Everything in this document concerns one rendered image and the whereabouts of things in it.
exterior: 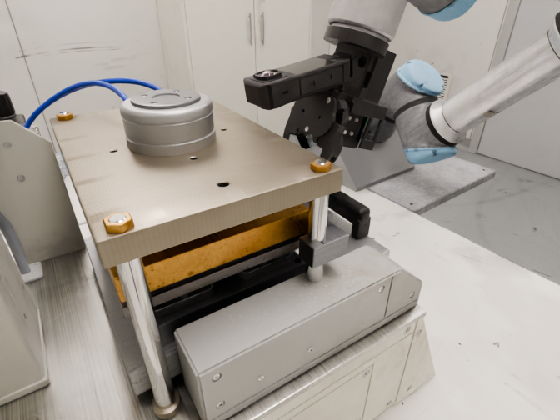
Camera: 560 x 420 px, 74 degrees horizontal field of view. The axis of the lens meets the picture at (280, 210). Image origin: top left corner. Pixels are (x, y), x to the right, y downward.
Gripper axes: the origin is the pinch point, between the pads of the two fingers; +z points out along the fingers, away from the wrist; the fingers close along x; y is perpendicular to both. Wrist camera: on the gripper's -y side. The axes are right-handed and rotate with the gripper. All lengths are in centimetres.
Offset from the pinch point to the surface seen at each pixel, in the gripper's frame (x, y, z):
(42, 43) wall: 241, -9, 9
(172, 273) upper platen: -10.3, -18.1, 2.3
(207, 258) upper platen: -10.3, -15.5, 1.2
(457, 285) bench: -6.9, 40.5, 12.3
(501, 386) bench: -23.0, 28.2, 16.8
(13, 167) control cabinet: 14.9, -27.3, 4.1
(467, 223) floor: 64, 200, 34
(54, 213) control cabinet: 15.0, -23.0, 9.7
